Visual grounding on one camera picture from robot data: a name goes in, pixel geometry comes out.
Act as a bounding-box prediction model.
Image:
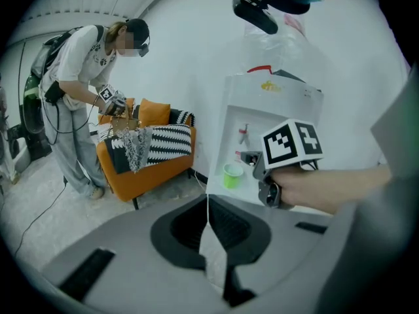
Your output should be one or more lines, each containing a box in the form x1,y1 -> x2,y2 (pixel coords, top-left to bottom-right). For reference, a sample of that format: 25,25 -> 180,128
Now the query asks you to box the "red plastic handle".
246,64 -> 274,76

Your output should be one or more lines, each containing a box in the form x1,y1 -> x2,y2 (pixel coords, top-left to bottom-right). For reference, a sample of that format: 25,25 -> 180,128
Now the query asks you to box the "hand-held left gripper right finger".
208,194 -> 333,314

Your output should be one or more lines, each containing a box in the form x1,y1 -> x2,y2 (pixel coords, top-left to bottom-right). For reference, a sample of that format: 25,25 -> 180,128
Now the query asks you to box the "patterned grey cloth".
118,127 -> 153,174

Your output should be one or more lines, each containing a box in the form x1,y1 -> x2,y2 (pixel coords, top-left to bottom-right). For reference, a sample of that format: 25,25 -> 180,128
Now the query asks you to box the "orange sofa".
95,97 -> 198,211

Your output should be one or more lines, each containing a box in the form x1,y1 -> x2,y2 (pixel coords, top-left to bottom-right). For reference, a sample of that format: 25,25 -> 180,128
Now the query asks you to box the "clear water jug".
243,11 -> 329,79

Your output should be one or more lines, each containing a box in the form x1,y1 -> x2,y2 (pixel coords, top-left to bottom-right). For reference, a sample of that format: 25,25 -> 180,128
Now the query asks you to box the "white water dispenser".
205,71 -> 325,209

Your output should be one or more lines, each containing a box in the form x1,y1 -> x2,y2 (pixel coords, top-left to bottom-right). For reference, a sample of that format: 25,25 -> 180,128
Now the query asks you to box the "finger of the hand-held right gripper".
235,150 -> 264,169

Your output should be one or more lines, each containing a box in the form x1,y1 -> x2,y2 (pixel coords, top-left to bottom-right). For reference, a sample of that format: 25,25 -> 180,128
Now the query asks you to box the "black head camera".
232,0 -> 280,35

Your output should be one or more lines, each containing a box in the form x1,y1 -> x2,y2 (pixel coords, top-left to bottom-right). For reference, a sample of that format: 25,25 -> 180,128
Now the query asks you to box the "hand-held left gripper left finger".
39,193 -> 227,314

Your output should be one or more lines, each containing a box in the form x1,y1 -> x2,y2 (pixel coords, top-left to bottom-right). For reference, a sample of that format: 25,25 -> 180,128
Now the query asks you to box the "person's right hand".
272,168 -> 317,211

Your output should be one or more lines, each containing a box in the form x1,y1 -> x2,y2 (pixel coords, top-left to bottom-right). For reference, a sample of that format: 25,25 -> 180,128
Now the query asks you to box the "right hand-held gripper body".
251,118 -> 325,209

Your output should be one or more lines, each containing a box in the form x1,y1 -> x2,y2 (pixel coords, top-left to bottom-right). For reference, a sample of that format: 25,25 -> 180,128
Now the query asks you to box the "black white striped blanket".
98,109 -> 196,175

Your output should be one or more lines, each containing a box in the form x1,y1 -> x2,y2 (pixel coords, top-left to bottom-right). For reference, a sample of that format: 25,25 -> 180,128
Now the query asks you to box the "black cabinet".
20,104 -> 54,160

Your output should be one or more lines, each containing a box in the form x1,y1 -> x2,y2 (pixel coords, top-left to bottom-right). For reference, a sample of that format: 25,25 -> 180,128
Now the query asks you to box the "person's right forearm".
312,166 -> 394,216

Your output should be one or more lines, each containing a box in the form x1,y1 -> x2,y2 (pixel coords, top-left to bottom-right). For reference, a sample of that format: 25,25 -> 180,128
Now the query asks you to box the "black floor cable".
14,174 -> 68,258

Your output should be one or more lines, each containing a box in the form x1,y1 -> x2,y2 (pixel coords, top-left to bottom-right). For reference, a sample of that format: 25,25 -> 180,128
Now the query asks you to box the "green cup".
223,162 -> 245,190

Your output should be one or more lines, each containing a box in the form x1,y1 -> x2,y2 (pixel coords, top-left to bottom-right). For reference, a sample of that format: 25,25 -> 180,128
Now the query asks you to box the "black white striped cushion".
147,124 -> 192,165

